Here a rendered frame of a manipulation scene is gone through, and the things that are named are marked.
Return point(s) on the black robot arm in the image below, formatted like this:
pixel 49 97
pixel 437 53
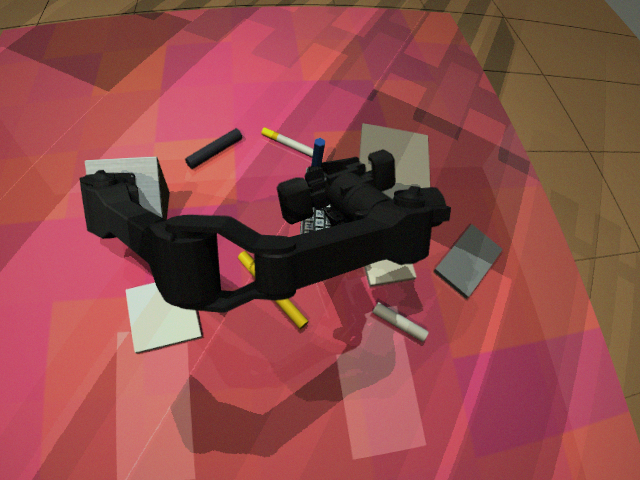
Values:
pixel 182 251

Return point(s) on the pale beige flat rectangular panel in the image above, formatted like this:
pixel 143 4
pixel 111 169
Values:
pixel 409 150

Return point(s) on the black keyboard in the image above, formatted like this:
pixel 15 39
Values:
pixel 316 222

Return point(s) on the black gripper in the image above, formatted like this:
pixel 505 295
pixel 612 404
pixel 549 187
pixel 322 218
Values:
pixel 297 195

